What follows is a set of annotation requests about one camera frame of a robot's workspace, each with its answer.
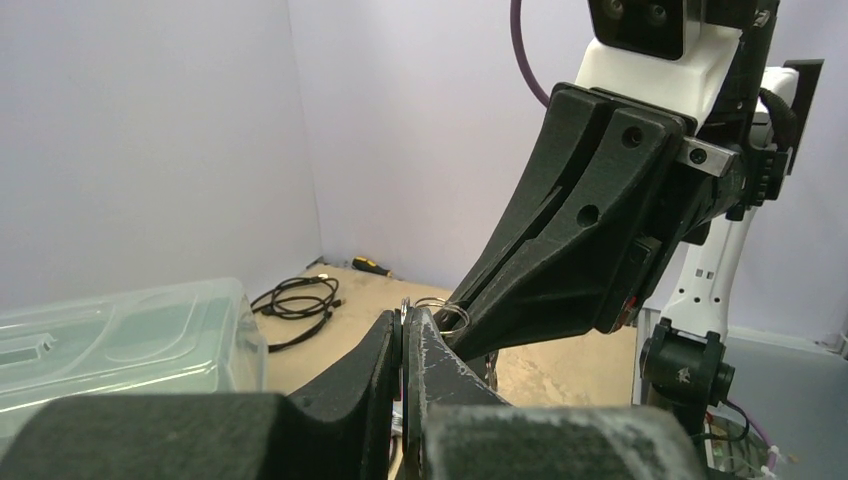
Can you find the silver split keyring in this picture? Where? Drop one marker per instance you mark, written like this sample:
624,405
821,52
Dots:
450,318

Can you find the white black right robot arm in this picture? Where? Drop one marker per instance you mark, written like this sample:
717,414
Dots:
686,374

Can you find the yellow black screwdriver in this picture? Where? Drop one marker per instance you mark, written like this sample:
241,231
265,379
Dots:
367,265

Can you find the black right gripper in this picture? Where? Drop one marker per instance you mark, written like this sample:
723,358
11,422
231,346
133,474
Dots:
747,146

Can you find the clear plastic storage box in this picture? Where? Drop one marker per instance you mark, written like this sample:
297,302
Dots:
190,338

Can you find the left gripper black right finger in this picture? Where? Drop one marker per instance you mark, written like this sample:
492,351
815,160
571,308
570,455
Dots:
456,427

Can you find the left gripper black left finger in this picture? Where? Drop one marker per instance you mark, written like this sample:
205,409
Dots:
337,426

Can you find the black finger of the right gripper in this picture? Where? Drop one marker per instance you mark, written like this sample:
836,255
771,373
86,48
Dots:
562,242
655,138

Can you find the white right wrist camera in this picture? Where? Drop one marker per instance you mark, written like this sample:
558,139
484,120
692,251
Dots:
661,53

